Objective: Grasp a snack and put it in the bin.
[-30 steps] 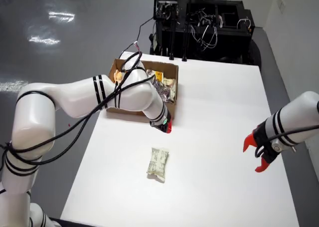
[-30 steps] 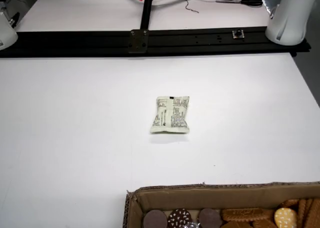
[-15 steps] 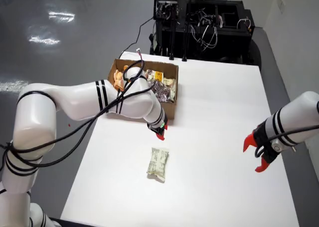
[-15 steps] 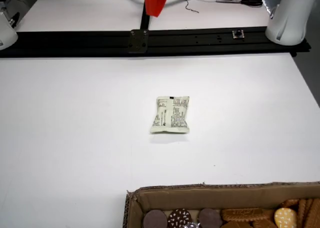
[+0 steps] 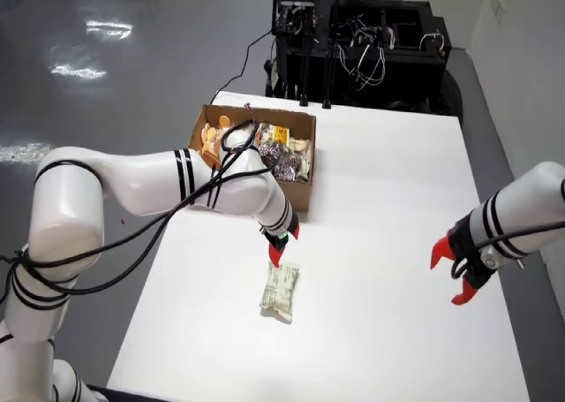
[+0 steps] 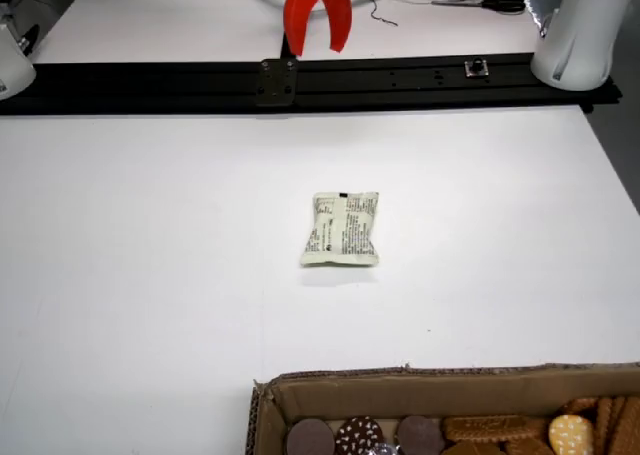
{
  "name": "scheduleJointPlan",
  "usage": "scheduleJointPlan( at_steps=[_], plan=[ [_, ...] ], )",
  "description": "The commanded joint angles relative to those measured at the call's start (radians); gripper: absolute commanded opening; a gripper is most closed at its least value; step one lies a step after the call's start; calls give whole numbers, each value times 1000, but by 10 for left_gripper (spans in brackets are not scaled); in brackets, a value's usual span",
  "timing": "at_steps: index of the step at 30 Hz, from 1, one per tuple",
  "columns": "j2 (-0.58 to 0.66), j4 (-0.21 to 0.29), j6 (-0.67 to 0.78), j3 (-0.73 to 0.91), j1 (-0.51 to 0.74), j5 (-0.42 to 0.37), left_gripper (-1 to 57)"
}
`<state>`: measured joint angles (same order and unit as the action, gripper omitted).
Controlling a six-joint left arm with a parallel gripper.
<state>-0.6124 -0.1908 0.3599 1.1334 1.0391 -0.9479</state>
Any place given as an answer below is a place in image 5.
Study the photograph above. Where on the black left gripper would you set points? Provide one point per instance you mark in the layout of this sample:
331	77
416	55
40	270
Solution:
278	236

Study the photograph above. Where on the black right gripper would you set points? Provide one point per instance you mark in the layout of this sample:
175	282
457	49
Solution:
468	252

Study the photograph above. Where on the green white snack packet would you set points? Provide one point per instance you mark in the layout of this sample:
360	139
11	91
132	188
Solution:
278	293
299	146
306	163

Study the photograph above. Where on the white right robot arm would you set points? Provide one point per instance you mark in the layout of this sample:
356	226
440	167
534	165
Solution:
529	207

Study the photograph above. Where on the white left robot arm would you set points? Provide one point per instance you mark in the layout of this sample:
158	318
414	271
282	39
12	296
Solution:
132	181

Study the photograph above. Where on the yellow snack packet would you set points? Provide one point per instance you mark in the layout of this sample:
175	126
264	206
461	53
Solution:
280	134

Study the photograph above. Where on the pale brown snack packet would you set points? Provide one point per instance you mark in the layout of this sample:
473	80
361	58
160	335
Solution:
265	130

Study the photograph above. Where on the dark speckled cookie packet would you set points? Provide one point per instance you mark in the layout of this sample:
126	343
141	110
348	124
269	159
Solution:
271	150
287	169

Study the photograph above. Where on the cardboard box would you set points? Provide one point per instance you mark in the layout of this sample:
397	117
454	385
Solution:
287	117

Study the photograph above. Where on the round orange cracker stack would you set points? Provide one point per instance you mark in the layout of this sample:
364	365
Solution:
208	134

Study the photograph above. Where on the black tripod leg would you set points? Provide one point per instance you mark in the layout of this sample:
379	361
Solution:
327	75
304	75

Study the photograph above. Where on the black equipment cart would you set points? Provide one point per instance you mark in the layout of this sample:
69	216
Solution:
406	75

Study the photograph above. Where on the black sensor rig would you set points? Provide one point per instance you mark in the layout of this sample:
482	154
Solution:
296	4

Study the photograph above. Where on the black aluminium rail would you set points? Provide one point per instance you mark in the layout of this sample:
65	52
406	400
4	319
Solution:
96	395

